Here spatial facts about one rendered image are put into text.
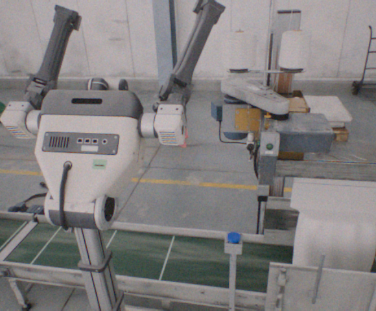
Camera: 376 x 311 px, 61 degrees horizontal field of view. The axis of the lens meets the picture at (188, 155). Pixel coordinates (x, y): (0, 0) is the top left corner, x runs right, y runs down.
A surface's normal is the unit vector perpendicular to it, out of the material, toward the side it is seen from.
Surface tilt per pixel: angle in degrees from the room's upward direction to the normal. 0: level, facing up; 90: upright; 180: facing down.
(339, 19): 90
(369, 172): 90
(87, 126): 50
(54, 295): 0
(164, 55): 90
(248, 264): 0
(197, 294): 90
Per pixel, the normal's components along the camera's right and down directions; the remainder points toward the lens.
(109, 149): -0.17, -0.22
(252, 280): -0.04, -0.89
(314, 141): -0.18, 0.46
